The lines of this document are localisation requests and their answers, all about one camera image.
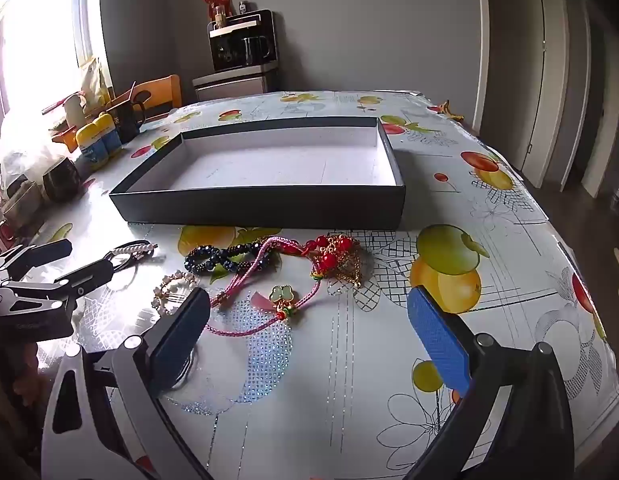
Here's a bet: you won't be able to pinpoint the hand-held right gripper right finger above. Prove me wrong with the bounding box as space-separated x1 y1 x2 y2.
404 285 575 480

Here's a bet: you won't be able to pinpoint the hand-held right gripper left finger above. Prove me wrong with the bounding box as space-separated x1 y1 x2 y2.
42 287 212 480

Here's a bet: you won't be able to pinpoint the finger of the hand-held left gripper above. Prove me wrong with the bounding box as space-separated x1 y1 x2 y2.
0 239 73 281
0 259 115 312

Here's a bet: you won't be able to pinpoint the round pearl hair clip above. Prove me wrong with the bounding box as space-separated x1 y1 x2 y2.
152 269 200 317

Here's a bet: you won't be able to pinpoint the straight pearl hair clip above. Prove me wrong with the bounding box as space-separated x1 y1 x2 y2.
112 241 158 262

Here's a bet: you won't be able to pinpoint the dark blue bead bracelet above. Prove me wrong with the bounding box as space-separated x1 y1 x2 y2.
184 241 267 276

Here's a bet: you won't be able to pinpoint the pink cord clover pendant bracelet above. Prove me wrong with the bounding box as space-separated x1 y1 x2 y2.
203 277 323 337

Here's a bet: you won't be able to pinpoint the pink braided cord bracelet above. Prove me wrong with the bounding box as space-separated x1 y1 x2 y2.
209 236 313 309

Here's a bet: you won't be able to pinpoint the red bead gold ornament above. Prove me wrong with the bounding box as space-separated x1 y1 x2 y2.
309 234 364 289

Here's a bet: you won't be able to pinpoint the shallow black cardboard box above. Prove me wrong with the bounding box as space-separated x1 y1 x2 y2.
109 116 407 231

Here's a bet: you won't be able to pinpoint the dark round cup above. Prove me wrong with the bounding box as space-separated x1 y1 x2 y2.
42 156 83 204

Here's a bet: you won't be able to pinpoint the clear plastic bag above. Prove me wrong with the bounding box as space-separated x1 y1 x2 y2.
0 110 67 188

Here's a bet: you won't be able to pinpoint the orange tray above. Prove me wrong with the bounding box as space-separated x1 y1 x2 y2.
50 126 81 154

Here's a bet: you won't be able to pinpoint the yellow-capped blue bottles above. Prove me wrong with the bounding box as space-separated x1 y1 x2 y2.
76 121 111 167

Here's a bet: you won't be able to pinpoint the yellow blue label bottle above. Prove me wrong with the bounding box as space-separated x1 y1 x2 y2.
93 113 123 157

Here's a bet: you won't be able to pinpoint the white cup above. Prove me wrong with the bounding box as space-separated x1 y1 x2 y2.
62 92 88 129

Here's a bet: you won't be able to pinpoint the black mug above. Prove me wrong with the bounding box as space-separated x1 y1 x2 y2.
106 91 149 144

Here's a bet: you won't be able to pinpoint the yellow paper bag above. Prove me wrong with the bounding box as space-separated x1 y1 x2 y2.
78 57 111 107

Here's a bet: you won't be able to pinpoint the orange wooden chair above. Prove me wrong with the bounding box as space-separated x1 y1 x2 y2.
108 74 183 122

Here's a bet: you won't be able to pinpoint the yellow red peel scrap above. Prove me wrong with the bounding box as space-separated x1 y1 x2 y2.
427 100 466 122

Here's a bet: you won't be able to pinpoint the grey cabinet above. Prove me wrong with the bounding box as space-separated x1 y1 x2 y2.
192 67 279 104

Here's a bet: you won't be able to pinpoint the white door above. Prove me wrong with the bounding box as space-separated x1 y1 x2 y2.
482 0 571 188

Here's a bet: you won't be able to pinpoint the black coffee machine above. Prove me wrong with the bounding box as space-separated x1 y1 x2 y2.
208 9 279 74

